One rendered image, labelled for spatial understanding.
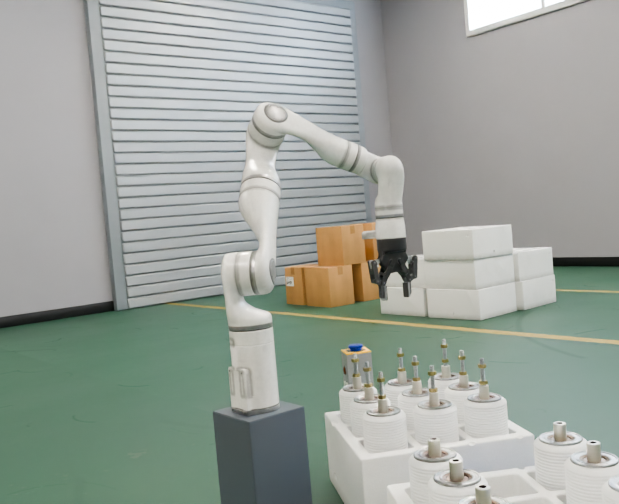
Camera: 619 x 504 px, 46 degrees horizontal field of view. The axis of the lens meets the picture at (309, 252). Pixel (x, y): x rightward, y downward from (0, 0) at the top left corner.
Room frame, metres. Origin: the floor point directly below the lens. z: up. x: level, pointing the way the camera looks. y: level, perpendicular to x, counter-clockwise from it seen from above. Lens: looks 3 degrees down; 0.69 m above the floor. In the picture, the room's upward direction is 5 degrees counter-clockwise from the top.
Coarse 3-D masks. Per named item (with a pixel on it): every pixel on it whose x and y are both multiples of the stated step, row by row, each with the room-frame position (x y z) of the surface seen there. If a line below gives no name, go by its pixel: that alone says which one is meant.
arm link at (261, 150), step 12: (252, 132) 1.73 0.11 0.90; (252, 144) 1.74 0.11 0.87; (264, 144) 1.74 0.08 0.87; (276, 144) 1.75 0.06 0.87; (252, 156) 1.71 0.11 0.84; (264, 156) 1.72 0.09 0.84; (276, 156) 1.76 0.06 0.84; (252, 168) 1.64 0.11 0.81; (264, 168) 1.63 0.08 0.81; (276, 180) 1.62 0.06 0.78
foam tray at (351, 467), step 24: (336, 432) 1.72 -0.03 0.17; (408, 432) 1.64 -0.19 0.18; (528, 432) 1.56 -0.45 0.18; (336, 456) 1.74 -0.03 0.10; (360, 456) 1.50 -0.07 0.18; (384, 456) 1.49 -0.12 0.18; (408, 456) 1.50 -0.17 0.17; (480, 456) 1.53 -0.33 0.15; (504, 456) 1.54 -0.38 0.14; (528, 456) 1.55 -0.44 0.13; (336, 480) 1.77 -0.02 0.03; (360, 480) 1.50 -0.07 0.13; (384, 480) 1.49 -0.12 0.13; (408, 480) 1.50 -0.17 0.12
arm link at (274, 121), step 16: (256, 112) 1.71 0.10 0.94; (272, 112) 1.71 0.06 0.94; (288, 112) 1.74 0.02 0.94; (256, 128) 1.72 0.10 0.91; (272, 128) 1.70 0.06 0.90; (288, 128) 1.71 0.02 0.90; (304, 128) 1.73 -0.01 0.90; (320, 128) 1.77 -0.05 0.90; (320, 144) 1.74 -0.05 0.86; (336, 144) 1.76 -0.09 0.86; (352, 144) 1.78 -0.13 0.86; (336, 160) 1.77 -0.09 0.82; (352, 160) 1.77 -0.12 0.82
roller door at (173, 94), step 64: (128, 0) 6.63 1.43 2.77; (192, 0) 7.04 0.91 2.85; (256, 0) 7.51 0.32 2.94; (320, 0) 8.08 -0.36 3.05; (128, 64) 6.60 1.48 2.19; (192, 64) 7.00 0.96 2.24; (256, 64) 7.47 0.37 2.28; (320, 64) 8.00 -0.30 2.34; (128, 128) 6.55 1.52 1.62; (192, 128) 6.96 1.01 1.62; (128, 192) 6.52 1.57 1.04; (192, 192) 6.92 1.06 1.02; (320, 192) 7.91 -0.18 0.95; (128, 256) 6.48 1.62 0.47; (192, 256) 6.89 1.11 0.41
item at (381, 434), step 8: (368, 416) 1.55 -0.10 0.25; (392, 416) 1.53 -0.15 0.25; (400, 416) 1.54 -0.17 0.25; (368, 424) 1.54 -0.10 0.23; (376, 424) 1.53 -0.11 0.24; (384, 424) 1.52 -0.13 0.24; (392, 424) 1.52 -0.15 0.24; (400, 424) 1.53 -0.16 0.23; (368, 432) 1.54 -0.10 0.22; (376, 432) 1.53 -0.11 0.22; (384, 432) 1.52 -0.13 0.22; (392, 432) 1.52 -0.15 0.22; (400, 432) 1.53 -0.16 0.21; (368, 440) 1.55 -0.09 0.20; (376, 440) 1.53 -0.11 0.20; (384, 440) 1.52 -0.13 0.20; (392, 440) 1.52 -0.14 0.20; (400, 440) 1.53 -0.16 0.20; (368, 448) 1.55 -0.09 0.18; (376, 448) 1.53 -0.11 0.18; (384, 448) 1.52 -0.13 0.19; (392, 448) 1.52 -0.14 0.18; (400, 448) 1.53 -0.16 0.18
